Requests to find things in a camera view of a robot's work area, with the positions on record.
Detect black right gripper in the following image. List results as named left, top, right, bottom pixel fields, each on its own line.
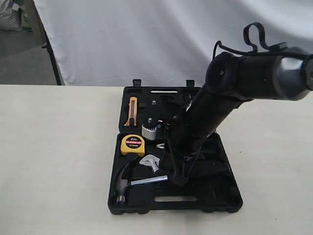
left=161, top=94, right=235, bottom=186

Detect adjustable wrench black handle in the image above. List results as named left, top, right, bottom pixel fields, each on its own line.
left=139, top=154, right=160, bottom=173

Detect yellow tape measure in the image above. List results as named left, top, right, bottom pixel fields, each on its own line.
left=120, top=135, right=145, bottom=157

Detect steel claw hammer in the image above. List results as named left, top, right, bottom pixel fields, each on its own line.
left=115, top=163, right=168, bottom=203

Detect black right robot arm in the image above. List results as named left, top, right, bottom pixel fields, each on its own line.
left=160, top=47, right=313, bottom=186

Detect black plastic tool case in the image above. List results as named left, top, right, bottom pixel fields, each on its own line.
left=108, top=79, right=243, bottom=214

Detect orange utility knife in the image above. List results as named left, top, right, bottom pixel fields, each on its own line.
left=124, top=96, right=137, bottom=126

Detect white backdrop cloth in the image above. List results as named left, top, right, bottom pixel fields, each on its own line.
left=35, top=0, right=313, bottom=86

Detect black backdrop stand pole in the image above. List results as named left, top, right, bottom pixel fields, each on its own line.
left=41, top=26, right=62, bottom=86

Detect green white bag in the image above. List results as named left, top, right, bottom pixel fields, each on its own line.
left=19, top=4, right=32, bottom=32

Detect grey sack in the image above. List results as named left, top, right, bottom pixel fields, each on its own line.
left=0, top=0, right=22, bottom=31

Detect orange handled pliers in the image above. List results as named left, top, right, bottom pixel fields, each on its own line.
left=156, top=143, right=165, bottom=149

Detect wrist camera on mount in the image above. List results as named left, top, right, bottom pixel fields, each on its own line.
left=141, top=95, right=177, bottom=141

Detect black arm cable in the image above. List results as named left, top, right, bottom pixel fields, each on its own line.
left=211, top=22, right=289, bottom=59

